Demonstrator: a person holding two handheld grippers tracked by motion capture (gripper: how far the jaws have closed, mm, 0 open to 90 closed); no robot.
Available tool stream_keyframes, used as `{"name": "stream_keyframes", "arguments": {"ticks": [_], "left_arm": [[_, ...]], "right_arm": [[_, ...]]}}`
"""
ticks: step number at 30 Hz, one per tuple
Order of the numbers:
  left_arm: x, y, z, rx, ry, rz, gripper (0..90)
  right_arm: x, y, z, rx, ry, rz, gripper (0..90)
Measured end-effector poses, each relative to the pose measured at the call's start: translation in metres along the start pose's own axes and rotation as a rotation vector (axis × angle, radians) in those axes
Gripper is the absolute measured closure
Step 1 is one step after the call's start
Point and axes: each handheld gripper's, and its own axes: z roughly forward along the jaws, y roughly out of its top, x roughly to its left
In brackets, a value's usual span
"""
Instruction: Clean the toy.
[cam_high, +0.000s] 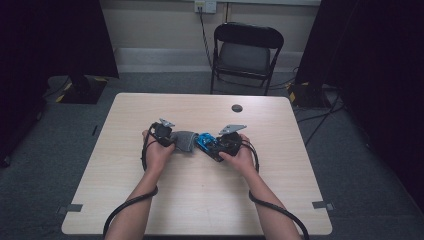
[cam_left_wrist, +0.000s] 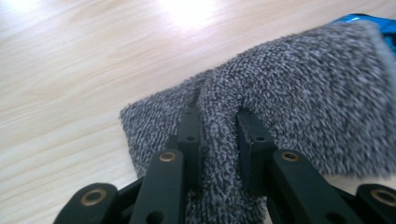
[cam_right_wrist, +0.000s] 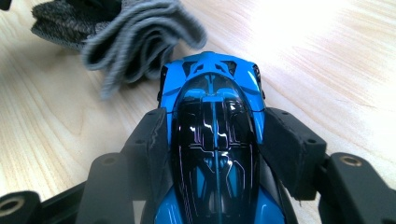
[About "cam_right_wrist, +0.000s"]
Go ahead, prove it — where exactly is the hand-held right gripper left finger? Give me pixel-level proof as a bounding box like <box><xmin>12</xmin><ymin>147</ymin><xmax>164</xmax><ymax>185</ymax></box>
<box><xmin>120</xmin><ymin>107</ymin><xmax>175</xmax><ymax>202</ymax></box>

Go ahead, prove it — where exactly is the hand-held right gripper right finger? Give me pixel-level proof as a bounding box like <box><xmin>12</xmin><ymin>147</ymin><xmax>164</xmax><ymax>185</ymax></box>
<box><xmin>257</xmin><ymin>106</ymin><xmax>328</xmax><ymax>201</ymax></box>

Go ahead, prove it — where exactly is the blue toy car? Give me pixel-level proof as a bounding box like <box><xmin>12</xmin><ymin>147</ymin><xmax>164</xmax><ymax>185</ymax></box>
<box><xmin>148</xmin><ymin>50</ymin><xmax>301</xmax><ymax>224</ymax></box>

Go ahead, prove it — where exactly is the grey cloth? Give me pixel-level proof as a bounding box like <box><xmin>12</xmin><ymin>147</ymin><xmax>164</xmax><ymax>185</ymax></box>
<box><xmin>30</xmin><ymin>0</ymin><xmax>208</xmax><ymax>101</ymax></box>

